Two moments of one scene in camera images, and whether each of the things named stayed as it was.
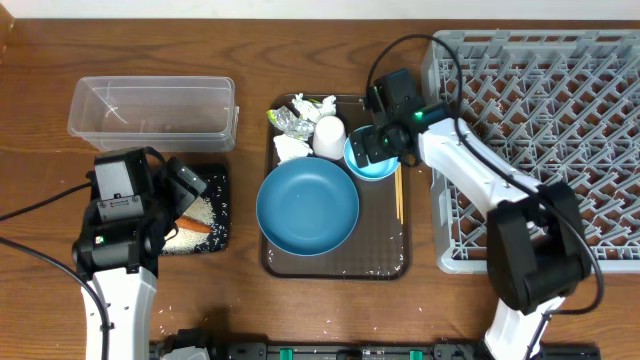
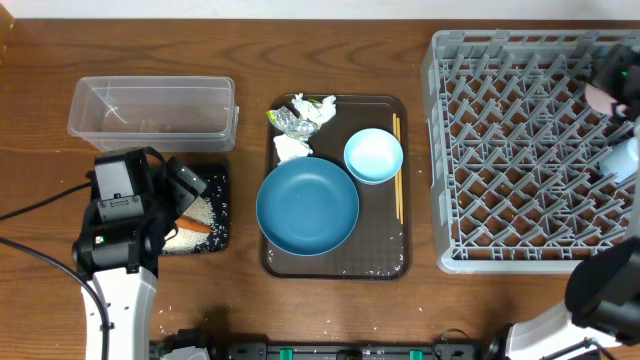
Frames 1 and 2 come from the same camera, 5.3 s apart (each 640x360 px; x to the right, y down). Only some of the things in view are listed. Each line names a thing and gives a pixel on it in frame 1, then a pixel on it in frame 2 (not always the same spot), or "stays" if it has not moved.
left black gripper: (183, 195) stays
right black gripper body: (386, 141) to (618, 71)
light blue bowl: (375, 170) stays
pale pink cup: (329, 139) to (602, 102)
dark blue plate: (307, 206) stays
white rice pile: (187, 239) stays
